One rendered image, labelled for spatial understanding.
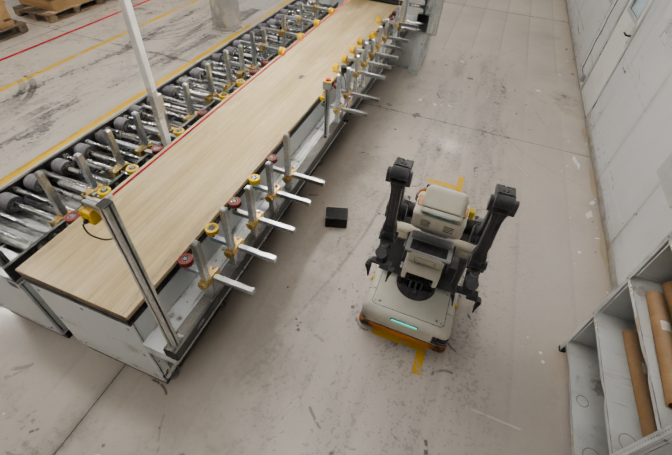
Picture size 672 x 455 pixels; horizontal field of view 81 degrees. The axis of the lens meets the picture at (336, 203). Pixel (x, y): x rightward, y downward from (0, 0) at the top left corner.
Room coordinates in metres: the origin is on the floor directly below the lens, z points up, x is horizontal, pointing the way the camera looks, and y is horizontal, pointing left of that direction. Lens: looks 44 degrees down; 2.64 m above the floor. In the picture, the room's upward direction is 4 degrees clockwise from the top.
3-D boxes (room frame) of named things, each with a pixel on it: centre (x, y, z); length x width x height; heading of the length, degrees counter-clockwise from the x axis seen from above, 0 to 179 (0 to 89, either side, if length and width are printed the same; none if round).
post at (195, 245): (1.20, 0.67, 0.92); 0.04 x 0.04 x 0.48; 72
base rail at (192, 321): (3.28, -0.01, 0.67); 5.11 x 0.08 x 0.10; 162
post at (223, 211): (1.44, 0.59, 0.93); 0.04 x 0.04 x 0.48; 72
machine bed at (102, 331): (3.45, 0.51, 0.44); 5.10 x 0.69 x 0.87; 162
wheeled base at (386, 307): (1.67, -0.62, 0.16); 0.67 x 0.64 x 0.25; 161
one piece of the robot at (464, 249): (1.76, -0.65, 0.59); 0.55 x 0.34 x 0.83; 71
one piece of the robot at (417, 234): (1.40, -0.53, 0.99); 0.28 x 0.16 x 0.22; 71
